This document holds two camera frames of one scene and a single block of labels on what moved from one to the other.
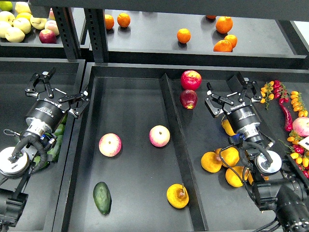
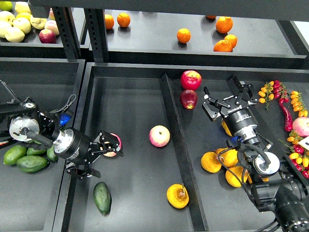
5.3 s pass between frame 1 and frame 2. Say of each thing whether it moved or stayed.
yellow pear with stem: stayed
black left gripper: moved
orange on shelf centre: stayed
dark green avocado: stayed
